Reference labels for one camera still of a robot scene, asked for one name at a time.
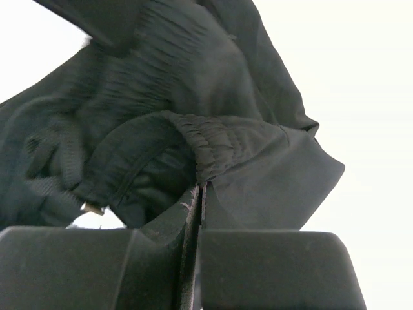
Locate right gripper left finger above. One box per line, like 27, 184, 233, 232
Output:
1, 187, 199, 310

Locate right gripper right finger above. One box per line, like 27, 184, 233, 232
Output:
200, 185, 366, 309

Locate black shorts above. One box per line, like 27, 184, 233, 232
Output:
1, 1, 345, 229

